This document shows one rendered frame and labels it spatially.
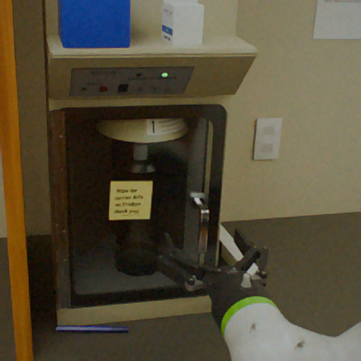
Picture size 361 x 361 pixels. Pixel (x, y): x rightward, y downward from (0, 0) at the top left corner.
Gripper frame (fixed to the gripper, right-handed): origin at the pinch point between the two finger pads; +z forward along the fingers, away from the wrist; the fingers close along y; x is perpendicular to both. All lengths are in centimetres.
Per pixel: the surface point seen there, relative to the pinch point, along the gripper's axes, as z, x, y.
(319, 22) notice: 49, -32, -42
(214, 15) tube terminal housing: 5.6, -39.8, -1.1
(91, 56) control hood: -5.7, -35.4, 20.9
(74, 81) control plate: -1.0, -30.5, 23.1
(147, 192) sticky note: 4.4, -8.2, 9.7
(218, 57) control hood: -5.4, -35.1, 1.2
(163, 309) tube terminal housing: 5.7, 18.6, 5.6
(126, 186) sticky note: 4.4, -9.7, 13.7
